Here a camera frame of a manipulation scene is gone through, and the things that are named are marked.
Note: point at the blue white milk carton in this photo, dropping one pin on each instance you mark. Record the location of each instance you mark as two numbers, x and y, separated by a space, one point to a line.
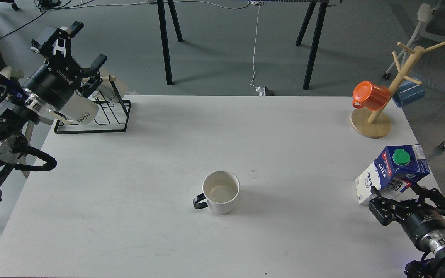
396 169

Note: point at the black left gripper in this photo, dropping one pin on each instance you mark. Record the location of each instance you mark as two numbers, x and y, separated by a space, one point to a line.
52 85

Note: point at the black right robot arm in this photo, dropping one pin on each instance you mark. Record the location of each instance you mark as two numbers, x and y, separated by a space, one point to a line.
431 265

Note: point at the white mug black handle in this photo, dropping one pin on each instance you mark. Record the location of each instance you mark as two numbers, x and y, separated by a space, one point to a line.
220 193

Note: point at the white home mug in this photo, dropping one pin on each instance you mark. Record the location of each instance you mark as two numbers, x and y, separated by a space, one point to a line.
78 110
106 92

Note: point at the grey chair right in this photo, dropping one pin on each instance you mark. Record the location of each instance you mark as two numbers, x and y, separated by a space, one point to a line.
435 50

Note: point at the white HOME mug front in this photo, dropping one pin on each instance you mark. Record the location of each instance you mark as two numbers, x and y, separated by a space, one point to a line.
78 110

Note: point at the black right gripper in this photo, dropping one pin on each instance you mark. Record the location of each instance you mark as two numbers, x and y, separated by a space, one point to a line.
423 224

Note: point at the black table legs left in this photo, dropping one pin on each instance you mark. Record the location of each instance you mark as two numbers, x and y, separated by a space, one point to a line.
164 34

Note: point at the black wire mug rack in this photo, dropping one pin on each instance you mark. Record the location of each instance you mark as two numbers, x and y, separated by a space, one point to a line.
109 119

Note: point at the wooden mug tree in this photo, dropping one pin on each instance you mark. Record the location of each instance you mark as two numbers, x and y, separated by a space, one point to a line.
376 124

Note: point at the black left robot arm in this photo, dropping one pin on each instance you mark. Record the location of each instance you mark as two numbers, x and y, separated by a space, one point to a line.
60 87

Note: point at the blue cup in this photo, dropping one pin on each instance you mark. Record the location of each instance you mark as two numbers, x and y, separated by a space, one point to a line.
408 93

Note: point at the white HOME mug rear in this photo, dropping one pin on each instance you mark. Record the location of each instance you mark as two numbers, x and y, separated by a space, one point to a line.
106 92

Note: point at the orange cup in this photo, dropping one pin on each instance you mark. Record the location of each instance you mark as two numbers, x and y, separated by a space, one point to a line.
369 95

